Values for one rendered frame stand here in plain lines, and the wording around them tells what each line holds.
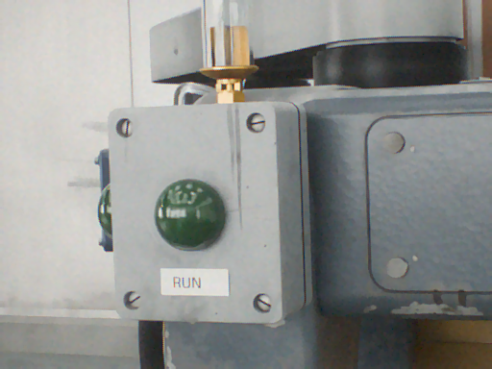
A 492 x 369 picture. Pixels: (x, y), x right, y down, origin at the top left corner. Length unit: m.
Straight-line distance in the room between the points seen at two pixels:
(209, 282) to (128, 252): 0.04
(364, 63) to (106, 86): 5.74
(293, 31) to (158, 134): 0.22
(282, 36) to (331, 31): 0.07
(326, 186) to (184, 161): 0.07
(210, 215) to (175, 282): 0.04
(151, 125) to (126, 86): 5.80
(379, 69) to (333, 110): 0.11
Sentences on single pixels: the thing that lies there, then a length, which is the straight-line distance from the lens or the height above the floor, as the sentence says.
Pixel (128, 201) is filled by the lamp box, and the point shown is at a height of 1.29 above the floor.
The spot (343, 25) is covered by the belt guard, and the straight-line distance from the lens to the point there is 0.59.
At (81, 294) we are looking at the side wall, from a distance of 6.48.
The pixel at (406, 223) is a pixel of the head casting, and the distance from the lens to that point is 0.46.
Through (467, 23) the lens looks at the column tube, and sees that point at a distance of 0.96.
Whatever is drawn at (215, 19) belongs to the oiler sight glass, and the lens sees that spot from 0.51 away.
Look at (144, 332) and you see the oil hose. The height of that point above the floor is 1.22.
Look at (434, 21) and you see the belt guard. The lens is 0.59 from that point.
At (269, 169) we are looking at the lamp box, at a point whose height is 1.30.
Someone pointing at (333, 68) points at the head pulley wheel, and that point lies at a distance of 0.59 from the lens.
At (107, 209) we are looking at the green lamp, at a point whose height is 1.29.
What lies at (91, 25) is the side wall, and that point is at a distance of 6.37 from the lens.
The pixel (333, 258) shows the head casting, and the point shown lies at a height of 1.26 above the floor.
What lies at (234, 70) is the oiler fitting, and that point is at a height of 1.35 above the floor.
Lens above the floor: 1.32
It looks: 3 degrees down
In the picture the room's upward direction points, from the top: 2 degrees counter-clockwise
